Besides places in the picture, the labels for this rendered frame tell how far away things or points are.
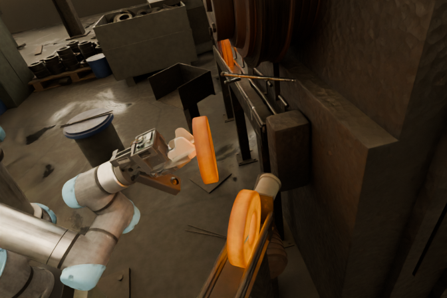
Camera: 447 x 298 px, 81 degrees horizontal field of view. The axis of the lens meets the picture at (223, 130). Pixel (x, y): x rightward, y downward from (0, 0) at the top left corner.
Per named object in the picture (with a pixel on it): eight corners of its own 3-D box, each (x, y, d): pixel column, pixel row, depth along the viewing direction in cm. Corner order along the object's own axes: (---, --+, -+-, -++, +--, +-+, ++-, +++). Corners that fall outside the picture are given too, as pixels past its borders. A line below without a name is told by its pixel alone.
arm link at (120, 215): (106, 249, 67) (76, 225, 61) (126, 211, 76) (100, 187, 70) (130, 247, 64) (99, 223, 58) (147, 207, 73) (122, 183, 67)
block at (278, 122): (301, 168, 86) (300, 106, 72) (312, 185, 80) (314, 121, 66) (270, 176, 86) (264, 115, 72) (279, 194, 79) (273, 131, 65)
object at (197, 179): (206, 159, 185) (178, 62, 144) (233, 174, 168) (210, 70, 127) (184, 175, 175) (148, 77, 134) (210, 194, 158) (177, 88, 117)
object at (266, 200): (275, 227, 65) (273, 195, 59) (274, 229, 64) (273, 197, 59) (247, 219, 68) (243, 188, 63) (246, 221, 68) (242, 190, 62)
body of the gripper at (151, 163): (153, 146, 53) (105, 168, 55) (175, 172, 58) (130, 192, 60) (157, 125, 60) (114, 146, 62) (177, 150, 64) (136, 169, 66)
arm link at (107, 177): (116, 199, 61) (122, 174, 68) (132, 192, 60) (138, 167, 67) (93, 179, 57) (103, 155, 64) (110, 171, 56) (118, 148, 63)
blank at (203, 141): (205, 104, 63) (191, 107, 63) (209, 136, 50) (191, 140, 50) (215, 155, 71) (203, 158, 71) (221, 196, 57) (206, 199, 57)
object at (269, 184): (281, 192, 70) (281, 175, 67) (271, 217, 63) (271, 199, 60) (260, 187, 73) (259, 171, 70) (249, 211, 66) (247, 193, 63)
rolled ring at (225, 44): (219, 39, 161) (225, 38, 161) (226, 69, 164) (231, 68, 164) (221, 32, 143) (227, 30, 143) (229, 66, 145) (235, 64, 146)
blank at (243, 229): (259, 247, 63) (246, 244, 64) (262, 183, 62) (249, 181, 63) (241, 285, 48) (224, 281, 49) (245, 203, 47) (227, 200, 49)
